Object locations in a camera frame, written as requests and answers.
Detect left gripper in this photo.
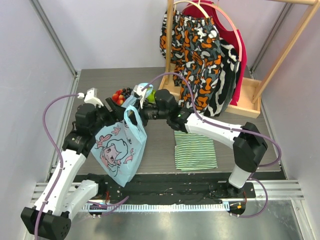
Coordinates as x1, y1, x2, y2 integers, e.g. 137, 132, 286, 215
90, 97, 127, 135

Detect red lychee bunch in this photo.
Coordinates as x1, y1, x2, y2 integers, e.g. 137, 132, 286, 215
111, 88, 127, 106

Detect dark blue grape bunch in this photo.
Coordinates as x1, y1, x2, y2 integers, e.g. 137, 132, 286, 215
121, 87, 133, 99

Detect light blue plastic bag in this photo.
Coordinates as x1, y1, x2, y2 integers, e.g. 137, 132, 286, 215
91, 92, 147, 187

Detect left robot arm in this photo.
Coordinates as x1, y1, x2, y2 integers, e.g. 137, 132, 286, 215
20, 98, 125, 240

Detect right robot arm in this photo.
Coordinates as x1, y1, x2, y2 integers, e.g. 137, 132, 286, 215
133, 85, 268, 198

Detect green apple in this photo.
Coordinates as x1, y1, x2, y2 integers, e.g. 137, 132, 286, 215
146, 90, 156, 104

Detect green striped folded cloth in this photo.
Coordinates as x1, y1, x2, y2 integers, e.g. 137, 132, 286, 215
174, 131, 218, 171

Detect orange camouflage pants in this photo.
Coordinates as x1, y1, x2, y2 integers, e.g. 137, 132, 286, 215
170, 11, 222, 114

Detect black white patterned garment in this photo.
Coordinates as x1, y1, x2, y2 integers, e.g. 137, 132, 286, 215
204, 37, 241, 117

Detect wooden clothes rack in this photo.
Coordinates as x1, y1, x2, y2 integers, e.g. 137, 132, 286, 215
159, 0, 320, 118

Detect wooden clothes hanger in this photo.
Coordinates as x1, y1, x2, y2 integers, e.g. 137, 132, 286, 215
173, 0, 209, 18

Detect red garment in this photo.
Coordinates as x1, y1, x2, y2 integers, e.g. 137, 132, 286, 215
172, 4, 247, 116

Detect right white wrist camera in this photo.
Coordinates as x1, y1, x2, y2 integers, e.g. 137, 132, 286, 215
133, 83, 152, 109

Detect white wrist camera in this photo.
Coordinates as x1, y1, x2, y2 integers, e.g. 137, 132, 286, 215
77, 87, 104, 108
133, 83, 152, 109

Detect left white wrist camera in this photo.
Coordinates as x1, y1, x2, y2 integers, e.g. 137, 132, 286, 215
77, 87, 104, 108

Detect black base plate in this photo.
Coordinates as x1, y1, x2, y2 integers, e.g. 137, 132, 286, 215
74, 172, 256, 205

